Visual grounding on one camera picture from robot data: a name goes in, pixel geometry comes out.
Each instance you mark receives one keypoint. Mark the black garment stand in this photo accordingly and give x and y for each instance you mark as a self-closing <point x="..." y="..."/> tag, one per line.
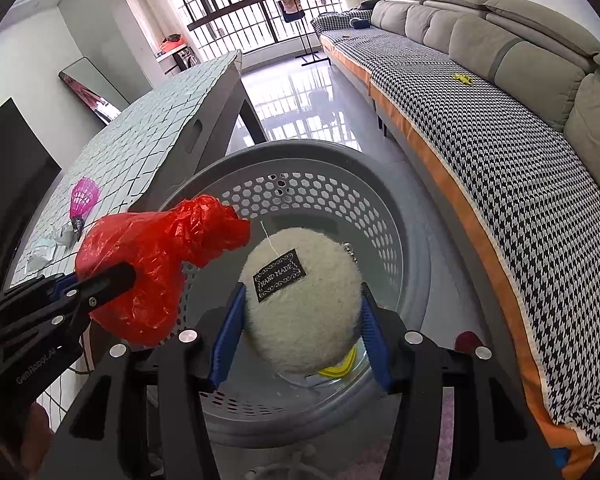
<point x="305" y="35"/>

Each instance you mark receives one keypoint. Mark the beige plush ball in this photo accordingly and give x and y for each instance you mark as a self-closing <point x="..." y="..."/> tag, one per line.
<point x="305" y="320"/>

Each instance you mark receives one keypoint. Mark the checked tablecloth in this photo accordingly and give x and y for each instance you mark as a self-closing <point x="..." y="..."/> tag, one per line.
<point x="145" y="125"/>

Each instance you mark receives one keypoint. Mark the red plastic bag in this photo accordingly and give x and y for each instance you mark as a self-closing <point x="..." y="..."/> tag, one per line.
<point x="145" y="255"/>

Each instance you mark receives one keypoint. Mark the person's left hand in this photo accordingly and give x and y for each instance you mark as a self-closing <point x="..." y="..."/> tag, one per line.
<point x="37" y="440"/>

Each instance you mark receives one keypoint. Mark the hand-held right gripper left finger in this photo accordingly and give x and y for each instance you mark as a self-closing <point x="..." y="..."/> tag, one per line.
<point x="227" y="332"/>

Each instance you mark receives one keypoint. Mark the small yellow toy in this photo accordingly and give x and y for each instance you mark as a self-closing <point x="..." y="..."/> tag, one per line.
<point x="463" y="78"/>

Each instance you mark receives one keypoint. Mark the blue cushion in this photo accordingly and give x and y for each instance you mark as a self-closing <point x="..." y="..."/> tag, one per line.
<point x="360" y="23"/>

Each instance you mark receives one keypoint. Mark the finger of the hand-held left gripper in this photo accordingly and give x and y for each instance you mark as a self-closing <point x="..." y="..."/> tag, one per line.
<point x="66" y="281"/>
<point x="110" y="280"/>

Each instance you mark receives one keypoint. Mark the pink shuttlecock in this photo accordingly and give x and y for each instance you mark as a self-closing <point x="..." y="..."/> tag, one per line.
<point x="85" y="195"/>

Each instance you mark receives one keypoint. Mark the grey sofa with houndstooth cover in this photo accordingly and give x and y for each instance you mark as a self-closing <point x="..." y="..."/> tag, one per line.
<point x="480" y="160"/>

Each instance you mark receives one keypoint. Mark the white crumpled wrapper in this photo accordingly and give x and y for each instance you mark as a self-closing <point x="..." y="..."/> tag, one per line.
<point x="64" y="235"/>

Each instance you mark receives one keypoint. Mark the red object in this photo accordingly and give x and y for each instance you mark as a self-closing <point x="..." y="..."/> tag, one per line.
<point x="467" y="342"/>

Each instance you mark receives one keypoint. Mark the black barred window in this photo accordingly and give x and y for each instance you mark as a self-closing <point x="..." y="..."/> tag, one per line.
<point x="240" y="15"/>

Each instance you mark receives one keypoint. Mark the red cloth bundle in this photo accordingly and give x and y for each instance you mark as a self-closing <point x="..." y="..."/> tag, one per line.
<point x="172" y="44"/>

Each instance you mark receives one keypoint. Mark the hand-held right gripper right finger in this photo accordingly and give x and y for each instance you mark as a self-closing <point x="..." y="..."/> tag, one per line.
<point x="375" y="340"/>

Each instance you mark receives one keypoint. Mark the black television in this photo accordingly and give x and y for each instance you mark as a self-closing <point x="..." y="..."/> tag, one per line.
<point x="15" y="175"/>

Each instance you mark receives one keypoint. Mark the leaning floor mirror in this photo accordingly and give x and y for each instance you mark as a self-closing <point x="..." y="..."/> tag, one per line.
<point x="87" y="92"/>

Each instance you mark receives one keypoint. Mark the blue hanging bag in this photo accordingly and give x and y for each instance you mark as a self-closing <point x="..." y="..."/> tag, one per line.
<point x="291" y="6"/>

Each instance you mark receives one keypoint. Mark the washing machine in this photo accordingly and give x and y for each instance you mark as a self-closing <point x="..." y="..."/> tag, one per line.
<point x="185" y="59"/>

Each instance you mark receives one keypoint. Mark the grey perforated basket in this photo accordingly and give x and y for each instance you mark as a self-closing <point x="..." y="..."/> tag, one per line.
<point x="330" y="185"/>

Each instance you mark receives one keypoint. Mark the grey table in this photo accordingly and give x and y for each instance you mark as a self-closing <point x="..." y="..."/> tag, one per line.
<point x="215" y="110"/>

